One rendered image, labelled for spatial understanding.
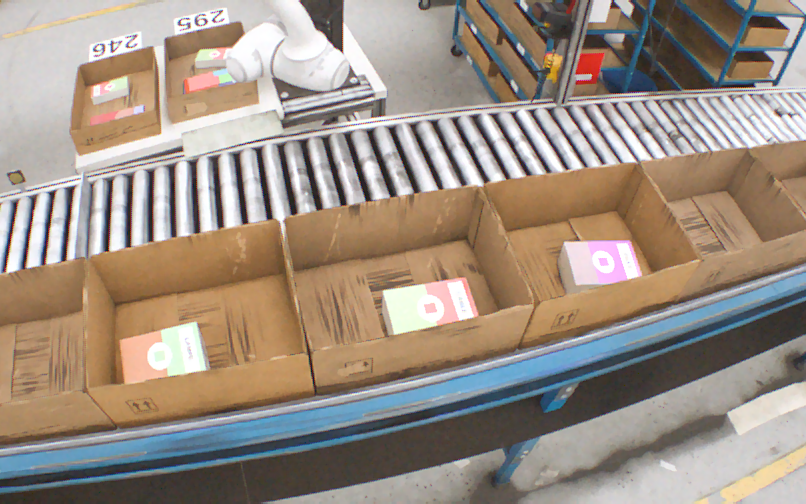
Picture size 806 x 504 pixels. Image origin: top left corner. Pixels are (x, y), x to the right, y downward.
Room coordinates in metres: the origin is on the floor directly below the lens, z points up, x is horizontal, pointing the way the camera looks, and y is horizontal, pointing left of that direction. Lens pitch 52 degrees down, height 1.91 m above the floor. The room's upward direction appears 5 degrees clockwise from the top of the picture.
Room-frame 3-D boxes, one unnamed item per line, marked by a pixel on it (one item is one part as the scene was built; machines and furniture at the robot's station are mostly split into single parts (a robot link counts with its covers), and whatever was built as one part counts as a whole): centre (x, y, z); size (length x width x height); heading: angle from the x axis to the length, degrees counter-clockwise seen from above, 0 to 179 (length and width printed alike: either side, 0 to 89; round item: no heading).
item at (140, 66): (1.41, 0.96, 0.80); 0.38 x 0.28 x 0.10; 23
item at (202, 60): (1.66, 0.69, 0.77); 0.13 x 0.07 x 0.04; 95
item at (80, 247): (0.85, 0.84, 0.76); 0.46 x 0.01 x 0.09; 20
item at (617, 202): (0.80, -0.37, 0.97); 0.39 x 0.29 x 0.17; 110
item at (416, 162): (1.17, -0.05, 0.72); 0.52 x 0.05 x 0.05; 20
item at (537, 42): (2.34, -0.59, 0.59); 0.40 x 0.30 x 0.10; 18
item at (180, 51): (1.57, 0.68, 0.80); 0.38 x 0.28 x 0.10; 24
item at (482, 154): (1.24, -0.23, 0.72); 0.52 x 0.05 x 0.05; 20
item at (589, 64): (1.66, -0.52, 0.85); 0.16 x 0.01 x 0.13; 110
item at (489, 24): (2.80, -0.43, 0.39); 0.40 x 0.30 x 0.10; 20
